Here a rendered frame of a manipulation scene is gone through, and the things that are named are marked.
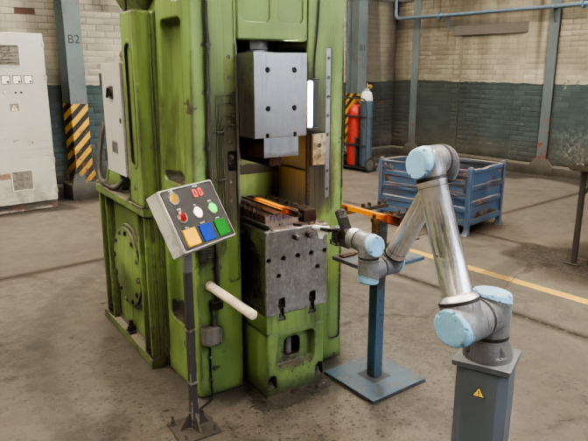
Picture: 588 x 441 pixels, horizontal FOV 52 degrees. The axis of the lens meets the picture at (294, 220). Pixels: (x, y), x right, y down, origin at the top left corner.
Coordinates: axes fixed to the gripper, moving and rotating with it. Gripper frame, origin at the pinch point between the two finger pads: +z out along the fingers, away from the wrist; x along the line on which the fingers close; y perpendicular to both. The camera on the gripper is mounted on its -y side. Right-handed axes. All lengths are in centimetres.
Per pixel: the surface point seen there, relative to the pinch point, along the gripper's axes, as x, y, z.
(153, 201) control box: -74, -16, 19
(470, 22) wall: 696, -148, 531
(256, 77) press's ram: -16, -65, 33
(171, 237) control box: -71, -2, 10
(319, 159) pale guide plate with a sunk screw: 29, -22, 45
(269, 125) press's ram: -9, -43, 33
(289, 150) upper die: 1.8, -30.0, 33.4
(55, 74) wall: 21, -62, 629
